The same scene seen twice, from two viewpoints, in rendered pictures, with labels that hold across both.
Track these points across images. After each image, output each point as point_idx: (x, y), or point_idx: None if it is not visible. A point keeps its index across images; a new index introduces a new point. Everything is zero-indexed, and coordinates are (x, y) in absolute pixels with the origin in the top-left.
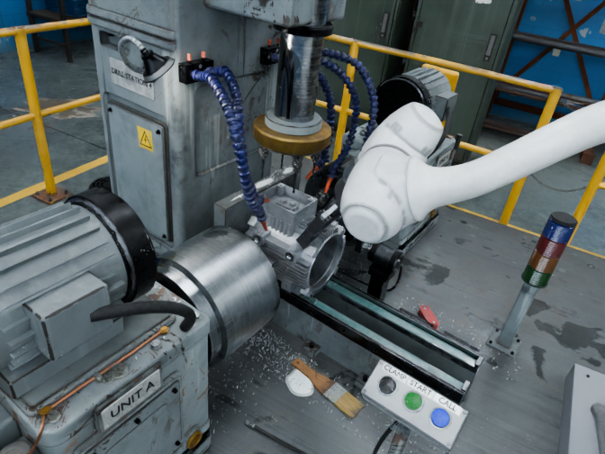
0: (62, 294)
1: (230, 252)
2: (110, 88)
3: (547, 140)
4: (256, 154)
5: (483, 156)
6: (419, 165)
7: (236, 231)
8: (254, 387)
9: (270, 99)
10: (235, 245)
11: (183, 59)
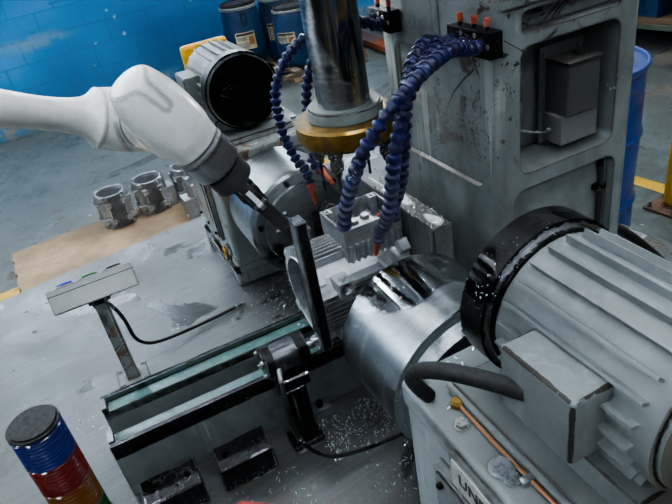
0: (186, 73)
1: (269, 168)
2: None
3: None
4: (471, 186)
5: (36, 95)
6: (88, 92)
7: (294, 169)
8: (273, 314)
9: (484, 115)
10: (276, 170)
11: (381, 2)
